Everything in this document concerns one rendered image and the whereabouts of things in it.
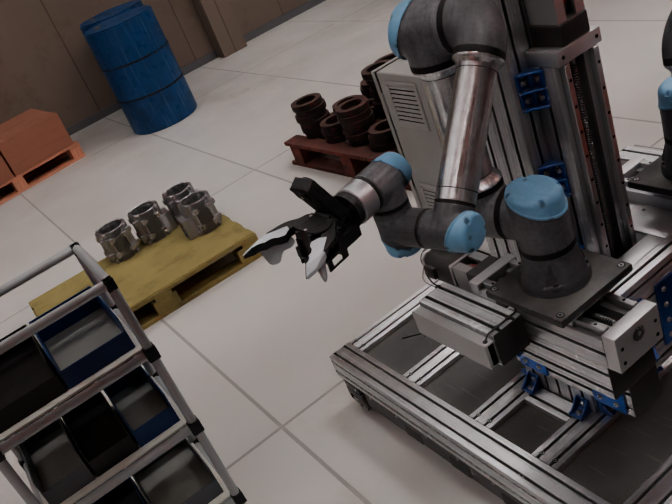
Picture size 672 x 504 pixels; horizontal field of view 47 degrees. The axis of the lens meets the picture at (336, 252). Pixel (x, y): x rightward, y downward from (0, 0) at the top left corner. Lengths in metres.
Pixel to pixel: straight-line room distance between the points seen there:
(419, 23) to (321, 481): 1.66
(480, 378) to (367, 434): 0.50
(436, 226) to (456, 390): 1.15
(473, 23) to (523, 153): 0.45
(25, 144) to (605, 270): 6.16
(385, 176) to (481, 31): 0.30
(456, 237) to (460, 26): 0.38
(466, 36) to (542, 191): 0.37
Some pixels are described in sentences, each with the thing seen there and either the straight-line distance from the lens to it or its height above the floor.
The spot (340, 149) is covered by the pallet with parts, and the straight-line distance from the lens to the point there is 4.60.
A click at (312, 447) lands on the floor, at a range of 2.82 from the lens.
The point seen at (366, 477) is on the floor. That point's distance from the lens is 2.63.
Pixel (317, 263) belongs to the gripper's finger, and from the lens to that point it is 1.24.
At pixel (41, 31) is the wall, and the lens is 8.42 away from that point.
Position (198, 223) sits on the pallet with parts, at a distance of 4.31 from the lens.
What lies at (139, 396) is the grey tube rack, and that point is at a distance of 2.58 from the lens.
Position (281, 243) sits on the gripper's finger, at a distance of 1.33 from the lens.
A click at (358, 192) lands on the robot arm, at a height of 1.24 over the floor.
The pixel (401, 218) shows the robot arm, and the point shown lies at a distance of 1.44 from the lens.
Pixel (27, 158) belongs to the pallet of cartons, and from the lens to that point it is 7.35.
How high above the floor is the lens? 1.81
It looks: 28 degrees down
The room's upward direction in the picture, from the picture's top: 23 degrees counter-clockwise
